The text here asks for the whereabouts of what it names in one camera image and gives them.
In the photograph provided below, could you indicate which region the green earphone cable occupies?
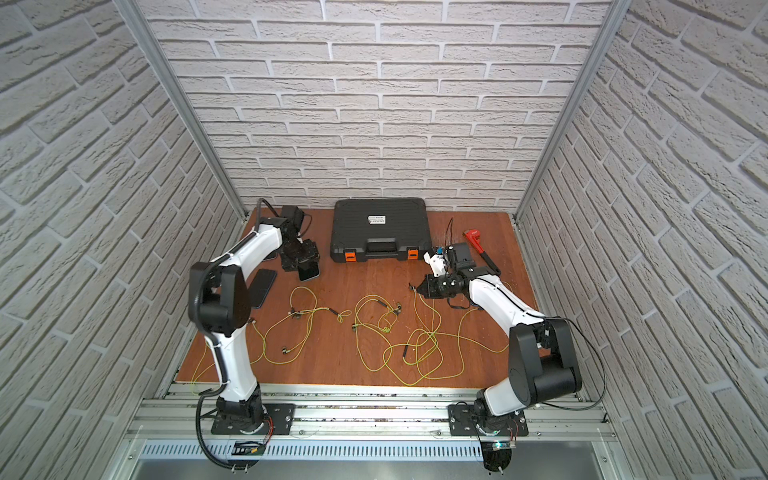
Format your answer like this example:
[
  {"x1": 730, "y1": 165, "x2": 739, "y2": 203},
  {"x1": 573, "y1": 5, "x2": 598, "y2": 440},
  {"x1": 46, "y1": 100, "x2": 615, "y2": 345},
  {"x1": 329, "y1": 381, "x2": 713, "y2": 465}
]
[
  {"x1": 350, "y1": 293, "x2": 404, "y2": 373},
  {"x1": 383, "y1": 287, "x2": 511, "y2": 388},
  {"x1": 190, "y1": 284, "x2": 354, "y2": 385}
]

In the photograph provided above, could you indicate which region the blue-edged smartphone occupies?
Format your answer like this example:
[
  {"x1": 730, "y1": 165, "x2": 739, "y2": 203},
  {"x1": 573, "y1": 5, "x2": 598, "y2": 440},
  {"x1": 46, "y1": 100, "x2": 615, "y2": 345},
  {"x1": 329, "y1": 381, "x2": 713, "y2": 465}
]
[{"x1": 248, "y1": 269, "x2": 277, "y2": 309}]

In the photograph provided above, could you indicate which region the grey-edged large smartphone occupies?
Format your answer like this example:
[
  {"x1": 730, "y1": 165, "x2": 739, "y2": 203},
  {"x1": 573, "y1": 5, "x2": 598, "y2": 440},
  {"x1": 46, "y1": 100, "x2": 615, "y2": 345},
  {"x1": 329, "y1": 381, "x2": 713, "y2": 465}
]
[{"x1": 297, "y1": 262, "x2": 320, "y2": 282}]

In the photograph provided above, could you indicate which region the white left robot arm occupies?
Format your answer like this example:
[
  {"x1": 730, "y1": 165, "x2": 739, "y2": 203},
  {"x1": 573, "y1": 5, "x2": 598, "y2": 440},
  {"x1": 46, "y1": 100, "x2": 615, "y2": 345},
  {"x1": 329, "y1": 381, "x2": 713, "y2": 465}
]
[{"x1": 188, "y1": 206, "x2": 319, "y2": 431}]

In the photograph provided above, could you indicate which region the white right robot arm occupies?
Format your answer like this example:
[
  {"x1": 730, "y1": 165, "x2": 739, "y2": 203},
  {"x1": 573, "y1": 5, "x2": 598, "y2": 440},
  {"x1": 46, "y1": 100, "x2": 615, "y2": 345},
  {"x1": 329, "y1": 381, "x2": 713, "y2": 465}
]
[{"x1": 415, "y1": 268, "x2": 582, "y2": 417}]

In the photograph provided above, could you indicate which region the red and black tool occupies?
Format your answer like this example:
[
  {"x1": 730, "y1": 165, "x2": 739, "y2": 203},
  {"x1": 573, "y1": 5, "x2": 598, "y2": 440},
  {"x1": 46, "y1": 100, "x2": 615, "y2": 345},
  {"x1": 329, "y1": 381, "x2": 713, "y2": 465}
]
[{"x1": 463, "y1": 229, "x2": 501, "y2": 276}]

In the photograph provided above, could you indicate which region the black plastic tool case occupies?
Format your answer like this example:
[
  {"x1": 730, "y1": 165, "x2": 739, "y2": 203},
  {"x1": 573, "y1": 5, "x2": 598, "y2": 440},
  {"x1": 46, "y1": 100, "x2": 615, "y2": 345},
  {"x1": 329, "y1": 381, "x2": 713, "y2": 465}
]
[{"x1": 330, "y1": 197, "x2": 433, "y2": 263}]

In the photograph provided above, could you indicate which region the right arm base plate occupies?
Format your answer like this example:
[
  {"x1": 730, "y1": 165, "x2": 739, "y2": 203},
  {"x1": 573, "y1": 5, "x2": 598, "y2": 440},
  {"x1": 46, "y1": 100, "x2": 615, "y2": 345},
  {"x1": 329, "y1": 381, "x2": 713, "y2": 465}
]
[{"x1": 447, "y1": 401, "x2": 529, "y2": 439}]

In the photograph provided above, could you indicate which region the aluminium rail frame front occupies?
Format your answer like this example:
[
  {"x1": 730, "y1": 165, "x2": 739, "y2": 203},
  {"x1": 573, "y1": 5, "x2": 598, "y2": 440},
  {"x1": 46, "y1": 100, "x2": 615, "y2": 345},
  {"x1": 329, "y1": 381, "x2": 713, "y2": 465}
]
[{"x1": 125, "y1": 380, "x2": 619, "y2": 445}]

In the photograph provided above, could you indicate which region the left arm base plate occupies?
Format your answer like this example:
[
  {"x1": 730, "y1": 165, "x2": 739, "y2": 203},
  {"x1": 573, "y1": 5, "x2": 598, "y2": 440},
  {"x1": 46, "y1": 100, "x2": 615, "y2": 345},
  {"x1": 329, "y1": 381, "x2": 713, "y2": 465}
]
[{"x1": 211, "y1": 401, "x2": 296, "y2": 435}]

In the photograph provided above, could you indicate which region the aluminium corner post left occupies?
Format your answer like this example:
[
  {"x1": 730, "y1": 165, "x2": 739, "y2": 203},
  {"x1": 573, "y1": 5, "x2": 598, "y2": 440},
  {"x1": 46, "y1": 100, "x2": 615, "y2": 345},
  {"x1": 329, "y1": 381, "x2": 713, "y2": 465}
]
[{"x1": 114, "y1": 0, "x2": 249, "y2": 220}]

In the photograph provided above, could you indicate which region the aluminium corner post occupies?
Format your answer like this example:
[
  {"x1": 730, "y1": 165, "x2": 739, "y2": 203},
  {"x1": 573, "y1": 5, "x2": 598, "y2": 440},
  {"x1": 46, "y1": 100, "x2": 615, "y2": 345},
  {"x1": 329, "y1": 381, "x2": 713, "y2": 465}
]
[
  {"x1": 512, "y1": 0, "x2": 631, "y2": 225},
  {"x1": 114, "y1": 0, "x2": 249, "y2": 220}
]

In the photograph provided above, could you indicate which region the aluminium corner post right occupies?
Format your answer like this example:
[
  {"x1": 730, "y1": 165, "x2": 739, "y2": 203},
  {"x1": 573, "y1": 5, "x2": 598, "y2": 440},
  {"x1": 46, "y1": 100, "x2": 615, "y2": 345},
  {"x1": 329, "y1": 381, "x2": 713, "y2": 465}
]
[{"x1": 512, "y1": 0, "x2": 631, "y2": 225}]

